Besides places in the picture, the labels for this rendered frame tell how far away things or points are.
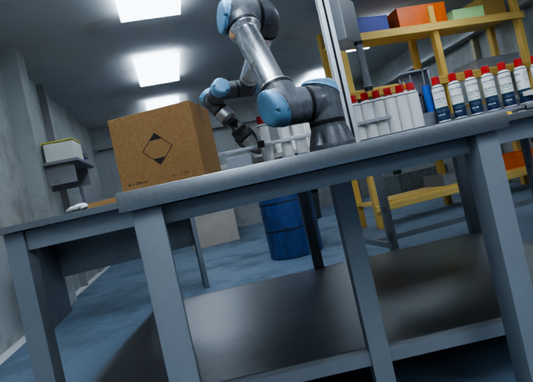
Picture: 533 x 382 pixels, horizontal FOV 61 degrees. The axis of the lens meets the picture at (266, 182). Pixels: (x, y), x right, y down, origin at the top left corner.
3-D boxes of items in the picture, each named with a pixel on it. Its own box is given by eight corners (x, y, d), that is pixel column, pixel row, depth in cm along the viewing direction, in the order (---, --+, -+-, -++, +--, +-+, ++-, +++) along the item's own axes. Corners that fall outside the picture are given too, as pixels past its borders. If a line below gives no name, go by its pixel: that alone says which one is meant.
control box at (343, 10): (362, 43, 194) (353, 1, 194) (347, 38, 180) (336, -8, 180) (341, 52, 199) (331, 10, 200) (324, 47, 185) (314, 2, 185)
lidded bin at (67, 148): (55, 167, 533) (50, 147, 534) (85, 161, 541) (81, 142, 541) (44, 163, 492) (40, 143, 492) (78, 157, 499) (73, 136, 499)
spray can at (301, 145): (308, 153, 200) (298, 108, 200) (310, 152, 194) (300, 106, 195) (297, 155, 199) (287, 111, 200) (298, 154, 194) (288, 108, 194)
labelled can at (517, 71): (536, 101, 196) (526, 55, 196) (525, 104, 196) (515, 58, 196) (529, 104, 201) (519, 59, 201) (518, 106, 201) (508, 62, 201)
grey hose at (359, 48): (372, 90, 190) (361, 42, 190) (374, 89, 186) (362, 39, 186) (363, 92, 190) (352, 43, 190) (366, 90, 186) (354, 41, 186)
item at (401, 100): (412, 130, 200) (402, 85, 200) (416, 128, 195) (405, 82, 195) (400, 132, 200) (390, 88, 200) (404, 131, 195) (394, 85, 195)
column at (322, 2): (360, 152, 185) (324, -6, 186) (362, 151, 181) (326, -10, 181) (350, 154, 185) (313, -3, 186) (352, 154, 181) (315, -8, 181)
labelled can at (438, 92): (448, 122, 201) (438, 77, 201) (453, 120, 196) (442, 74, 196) (437, 124, 201) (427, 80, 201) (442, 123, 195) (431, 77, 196)
